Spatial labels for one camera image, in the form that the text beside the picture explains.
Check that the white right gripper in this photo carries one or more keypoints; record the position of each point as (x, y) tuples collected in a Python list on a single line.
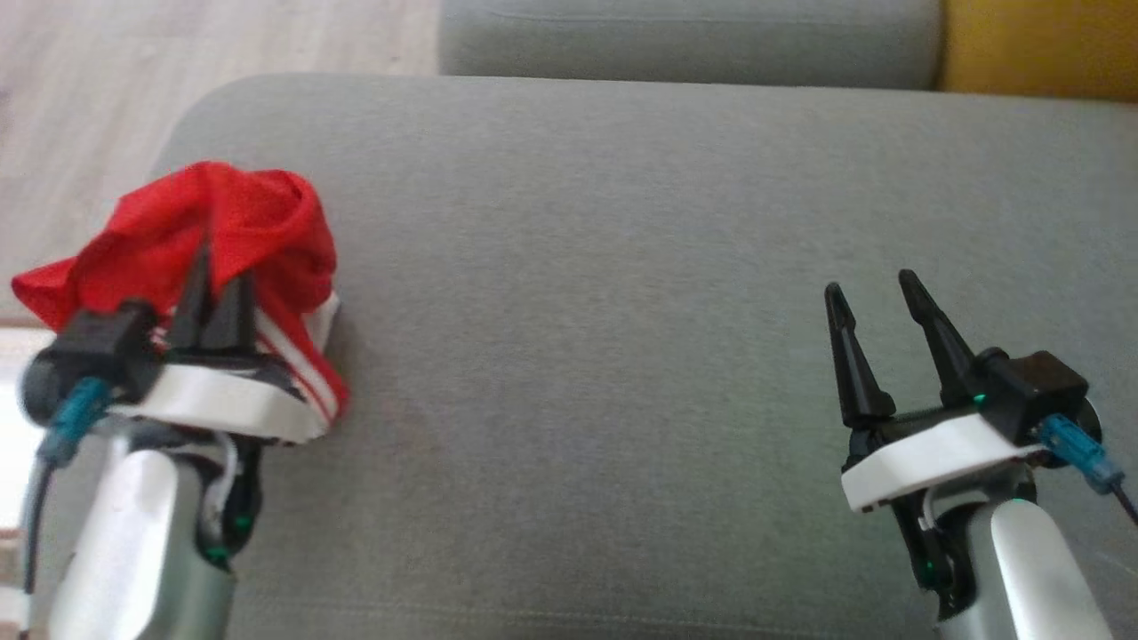
[(933, 453)]

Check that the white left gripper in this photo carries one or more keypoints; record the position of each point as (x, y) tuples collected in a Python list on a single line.
[(222, 400)]

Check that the red shirt with white sleeves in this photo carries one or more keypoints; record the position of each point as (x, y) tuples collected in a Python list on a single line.
[(249, 222)]

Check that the grey sofa seat cushion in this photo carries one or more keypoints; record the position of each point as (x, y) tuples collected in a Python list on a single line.
[(605, 311)]

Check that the yellow cushion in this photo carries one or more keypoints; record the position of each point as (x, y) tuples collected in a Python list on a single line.
[(1040, 44)]

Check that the grey sofa back cushion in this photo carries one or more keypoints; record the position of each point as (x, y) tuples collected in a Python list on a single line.
[(693, 40)]

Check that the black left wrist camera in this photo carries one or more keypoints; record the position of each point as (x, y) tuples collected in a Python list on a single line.
[(98, 347)]

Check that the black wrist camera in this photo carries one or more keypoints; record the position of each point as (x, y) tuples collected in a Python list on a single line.
[(98, 347), (1036, 391)]

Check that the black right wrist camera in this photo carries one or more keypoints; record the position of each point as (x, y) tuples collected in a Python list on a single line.
[(1036, 391)]

